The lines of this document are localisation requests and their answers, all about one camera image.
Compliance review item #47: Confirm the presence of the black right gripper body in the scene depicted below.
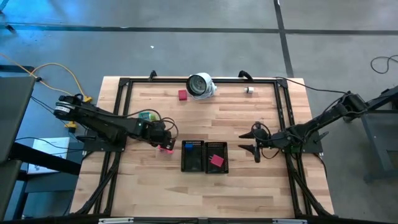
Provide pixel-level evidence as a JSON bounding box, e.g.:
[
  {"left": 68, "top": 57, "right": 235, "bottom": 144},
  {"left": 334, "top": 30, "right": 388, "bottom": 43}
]
[{"left": 253, "top": 121, "right": 282, "bottom": 164}]

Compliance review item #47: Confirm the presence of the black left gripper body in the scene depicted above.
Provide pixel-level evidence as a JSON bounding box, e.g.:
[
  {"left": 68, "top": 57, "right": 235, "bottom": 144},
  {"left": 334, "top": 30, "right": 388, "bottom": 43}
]
[{"left": 141, "top": 119, "right": 173, "bottom": 145}]

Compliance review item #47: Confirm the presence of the pink wall charger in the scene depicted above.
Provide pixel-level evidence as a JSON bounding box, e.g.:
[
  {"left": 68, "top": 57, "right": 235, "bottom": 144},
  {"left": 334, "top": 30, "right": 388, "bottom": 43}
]
[{"left": 157, "top": 144, "right": 175, "bottom": 156}]

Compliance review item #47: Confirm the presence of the black slotted plastic basket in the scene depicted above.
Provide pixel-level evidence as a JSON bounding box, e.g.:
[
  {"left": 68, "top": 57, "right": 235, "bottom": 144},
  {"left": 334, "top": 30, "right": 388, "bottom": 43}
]
[
  {"left": 180, "top": 139, "right": 206, "bottom": 173},
  {"left": 204, "top": 141, "right": 229, "bottom": 174}
]

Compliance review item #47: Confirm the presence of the white paper sheet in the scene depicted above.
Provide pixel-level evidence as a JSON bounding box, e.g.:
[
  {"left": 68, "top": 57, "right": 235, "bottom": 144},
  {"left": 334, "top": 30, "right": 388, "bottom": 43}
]
[{"left": 27, "top": 136, "right": 71, "bottom": 175}]

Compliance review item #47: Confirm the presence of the black metal stand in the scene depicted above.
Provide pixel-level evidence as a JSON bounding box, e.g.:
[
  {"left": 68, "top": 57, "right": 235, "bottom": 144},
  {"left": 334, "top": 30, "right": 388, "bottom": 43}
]
[{"left": 343, "top": 84, "right": 398, "bottom": 183}]

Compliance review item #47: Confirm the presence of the black side desk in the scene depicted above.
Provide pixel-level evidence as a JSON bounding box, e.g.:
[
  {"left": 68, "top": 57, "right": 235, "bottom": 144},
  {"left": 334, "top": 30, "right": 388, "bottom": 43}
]
[{"left": 0, "top": 75, "right": 82, "bottom": 220}]

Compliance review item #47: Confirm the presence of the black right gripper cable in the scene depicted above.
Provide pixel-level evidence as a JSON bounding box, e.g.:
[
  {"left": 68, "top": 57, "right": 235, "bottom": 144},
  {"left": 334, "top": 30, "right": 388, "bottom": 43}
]
[{"left": 251, "top": 121, "right": 280, "bottom": 160}]

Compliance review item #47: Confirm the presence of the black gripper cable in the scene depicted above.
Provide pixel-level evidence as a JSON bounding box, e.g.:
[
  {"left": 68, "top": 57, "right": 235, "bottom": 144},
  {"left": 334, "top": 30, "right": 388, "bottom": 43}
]
[
  {"left": 124, "top": 108, "right": 180, "bottom": 140},
  {"left": 251, "top": 121, "right": 280, "bottom": 160}
]

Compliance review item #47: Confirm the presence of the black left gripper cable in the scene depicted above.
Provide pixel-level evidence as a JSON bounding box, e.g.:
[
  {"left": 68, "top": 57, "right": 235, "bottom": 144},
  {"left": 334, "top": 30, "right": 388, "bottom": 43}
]
[{"left": 124, "top": 108, "right": 180, "bottom": 140}]

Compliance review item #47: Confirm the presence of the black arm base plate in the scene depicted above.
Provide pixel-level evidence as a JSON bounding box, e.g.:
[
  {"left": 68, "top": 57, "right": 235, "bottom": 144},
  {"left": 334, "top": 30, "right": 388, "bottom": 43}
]
[
  {"left": 279, "top": 129, "right": 324, "bottom": 154},
  {"left": 83, "top": 129, "right": 127, "bottom": 152}
]

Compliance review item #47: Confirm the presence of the long black arm cable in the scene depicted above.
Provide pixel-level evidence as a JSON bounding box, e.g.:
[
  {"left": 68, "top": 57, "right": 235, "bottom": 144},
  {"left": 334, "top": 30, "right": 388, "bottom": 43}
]
[{"left": 273, "top": 76, "right": 351, "bottom": 95}]

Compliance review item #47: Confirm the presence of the silver edge bracket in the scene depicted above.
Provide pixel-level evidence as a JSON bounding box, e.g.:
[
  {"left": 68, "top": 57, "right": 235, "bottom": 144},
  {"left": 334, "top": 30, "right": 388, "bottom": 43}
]
[
  {"left": 272, "top": 218, "right": 308, "bottom": 224},
  {"left": 98, "top": 217, "right": 135, "bottom": 224}
]

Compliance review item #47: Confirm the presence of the yellow power cable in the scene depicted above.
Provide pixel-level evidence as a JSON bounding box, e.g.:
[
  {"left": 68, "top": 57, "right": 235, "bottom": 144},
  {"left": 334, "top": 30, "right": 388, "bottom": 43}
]
[{"left": 0, "top": 52, "right": 93, "bottom": 103}]

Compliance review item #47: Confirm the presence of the black coiled floor cable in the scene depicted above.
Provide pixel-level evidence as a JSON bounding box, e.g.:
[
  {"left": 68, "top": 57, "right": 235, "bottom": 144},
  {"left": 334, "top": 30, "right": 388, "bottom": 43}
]
[{"left": 369, "top": 54, "right": 398, "bottom": 75}]

